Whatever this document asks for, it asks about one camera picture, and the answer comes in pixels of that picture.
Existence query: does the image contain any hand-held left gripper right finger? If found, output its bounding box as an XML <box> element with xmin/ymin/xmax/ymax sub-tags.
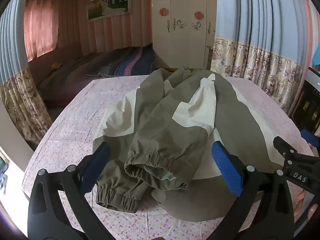
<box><xmin>212</xmin><ymin>141</ymin><xmax>296</xmax><ymax>240</ymax></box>

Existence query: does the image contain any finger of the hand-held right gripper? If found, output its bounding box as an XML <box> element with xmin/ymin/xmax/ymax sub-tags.
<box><xmin>301</xmin><ymin>129</ymin><xmax>320</xmax><ymax>147</ymax></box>
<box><xmin>273</xmin><ymin>136</ymin><xmax>320</xmax><ymax>167</ymax></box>

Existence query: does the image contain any framed wall picture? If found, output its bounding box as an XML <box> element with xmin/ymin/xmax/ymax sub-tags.
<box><xmin>86</xmin><ymin>0</ymin><xmax>132</xmax><ymax>21</ymax></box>

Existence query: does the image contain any pink floral tablecloth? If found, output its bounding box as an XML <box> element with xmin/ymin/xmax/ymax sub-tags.
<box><xmin>21</xmin><ymin>74</ymin><xmax>315</xmax><ymax>240</ymax></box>

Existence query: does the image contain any blue floral curtain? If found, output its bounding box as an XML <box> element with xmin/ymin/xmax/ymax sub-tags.
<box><xmin>0</xmin><ymin>0</ymin><xmax>53</xmax><ymax>143</ymax></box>
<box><xmin>210</xmin><ymin>0</ymin><xmax>314</xmax><ymax>117</ymax></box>

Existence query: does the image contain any white wardrobe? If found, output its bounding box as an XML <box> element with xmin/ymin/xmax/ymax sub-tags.
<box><xmin>151</xmin><ymin>0</ymin><xmax>217</xmax><ymax>70</ymax></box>

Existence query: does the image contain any striped blue pink blanket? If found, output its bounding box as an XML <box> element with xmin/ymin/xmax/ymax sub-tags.
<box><xmin>85</xmin><ymin>46</ymin><xmax>157</xmax><ymax>79</ymax></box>

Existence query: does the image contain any black cabinet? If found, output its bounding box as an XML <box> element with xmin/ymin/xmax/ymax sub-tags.
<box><xmin>291</xmin><ymin>66</ymin><xmax>320</xmax><ymax>138</ymax></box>

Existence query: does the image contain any olive and white jacket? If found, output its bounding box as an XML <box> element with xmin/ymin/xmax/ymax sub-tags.
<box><xmin>93</xmin><ymin>67</ymin><xmax>308</xmax><ymax>222</ymax></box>

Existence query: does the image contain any bed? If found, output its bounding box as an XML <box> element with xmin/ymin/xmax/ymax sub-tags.
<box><xmin>31</xmin><ymin>44</ymin><xmax>157</xmax><ymax>105</ymax></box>

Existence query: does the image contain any pink window curtain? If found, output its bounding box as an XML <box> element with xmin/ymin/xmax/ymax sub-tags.
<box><xmin>24</xmin><ymin>0</ymin><xmax>60</xmax><ymax>62</ymax></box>

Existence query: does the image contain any person's right hand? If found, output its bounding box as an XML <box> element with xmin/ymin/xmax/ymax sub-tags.
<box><xmin>294</xmin><ymin>190</ymin><xmax>316</xmax><ymax>222</ymax></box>

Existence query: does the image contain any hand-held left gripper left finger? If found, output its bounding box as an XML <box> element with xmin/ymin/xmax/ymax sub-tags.
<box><xmin>27</xmin><ymin>141</ymin><xmax>112</xmax><ymax>240</ymax></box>

